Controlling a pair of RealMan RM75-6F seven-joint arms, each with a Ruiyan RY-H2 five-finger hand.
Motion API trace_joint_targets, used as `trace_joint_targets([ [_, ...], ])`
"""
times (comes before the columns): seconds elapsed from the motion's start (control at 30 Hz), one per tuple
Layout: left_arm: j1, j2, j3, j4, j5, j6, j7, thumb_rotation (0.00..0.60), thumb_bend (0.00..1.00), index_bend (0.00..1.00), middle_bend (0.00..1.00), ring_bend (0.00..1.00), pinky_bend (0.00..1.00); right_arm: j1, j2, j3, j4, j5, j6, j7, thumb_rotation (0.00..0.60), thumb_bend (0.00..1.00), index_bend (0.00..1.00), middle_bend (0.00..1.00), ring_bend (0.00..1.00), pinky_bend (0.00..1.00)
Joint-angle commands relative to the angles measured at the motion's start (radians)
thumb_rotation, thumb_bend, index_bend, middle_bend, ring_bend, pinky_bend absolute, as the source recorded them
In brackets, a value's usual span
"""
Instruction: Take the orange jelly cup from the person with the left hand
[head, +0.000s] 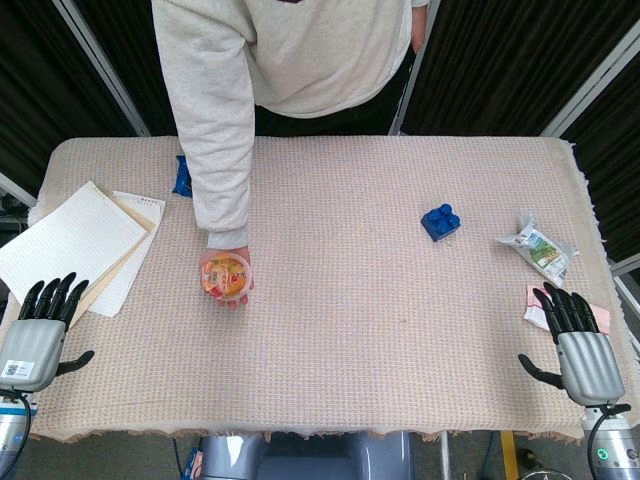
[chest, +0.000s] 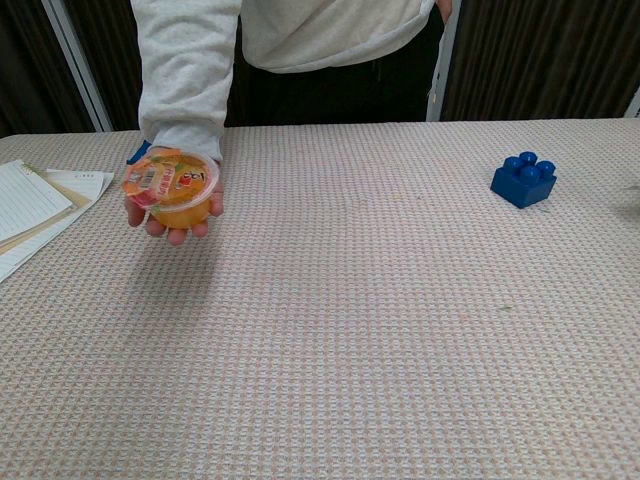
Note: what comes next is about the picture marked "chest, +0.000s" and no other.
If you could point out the person's right hand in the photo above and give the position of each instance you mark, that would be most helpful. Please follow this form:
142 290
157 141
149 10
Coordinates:
176 237

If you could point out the person's left hand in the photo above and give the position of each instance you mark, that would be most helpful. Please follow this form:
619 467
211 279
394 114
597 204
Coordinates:
444 7

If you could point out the orange jelly cup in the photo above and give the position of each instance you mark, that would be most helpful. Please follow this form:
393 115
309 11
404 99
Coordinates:
172 185

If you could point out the grey sleeved right forearm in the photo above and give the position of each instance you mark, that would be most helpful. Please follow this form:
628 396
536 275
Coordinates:
185 75

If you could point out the small blue plastic piece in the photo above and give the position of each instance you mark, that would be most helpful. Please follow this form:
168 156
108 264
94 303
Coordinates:
140 152

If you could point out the white paper sheet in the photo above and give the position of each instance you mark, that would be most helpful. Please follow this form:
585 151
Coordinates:
97 182

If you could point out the dark curtain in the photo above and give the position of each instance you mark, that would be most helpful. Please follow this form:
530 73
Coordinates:
30 65
540 55
112 55

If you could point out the beige paper sheet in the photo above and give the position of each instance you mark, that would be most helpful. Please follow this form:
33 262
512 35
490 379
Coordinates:
75 200

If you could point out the grey sweatshirt torso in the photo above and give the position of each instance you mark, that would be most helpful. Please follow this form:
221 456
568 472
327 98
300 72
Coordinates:
325 30

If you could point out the black trousers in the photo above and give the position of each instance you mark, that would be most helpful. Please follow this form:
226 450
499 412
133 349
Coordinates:
330 97

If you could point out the lined notebook paper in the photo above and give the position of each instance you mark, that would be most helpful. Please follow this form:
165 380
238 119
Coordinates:
25 200

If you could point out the blue plastic building block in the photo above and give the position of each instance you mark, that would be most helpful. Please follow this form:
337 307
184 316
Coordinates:
522 185

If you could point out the checked woven tablecloth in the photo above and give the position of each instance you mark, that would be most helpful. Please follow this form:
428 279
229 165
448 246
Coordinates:
350 325

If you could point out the upright grey metal post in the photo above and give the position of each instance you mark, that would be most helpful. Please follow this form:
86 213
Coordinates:
440 70

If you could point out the slanted grey metal post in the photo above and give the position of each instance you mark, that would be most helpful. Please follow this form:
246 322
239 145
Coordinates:
80 65

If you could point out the grey metal post stub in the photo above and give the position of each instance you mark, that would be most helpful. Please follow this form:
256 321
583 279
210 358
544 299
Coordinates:
634 105

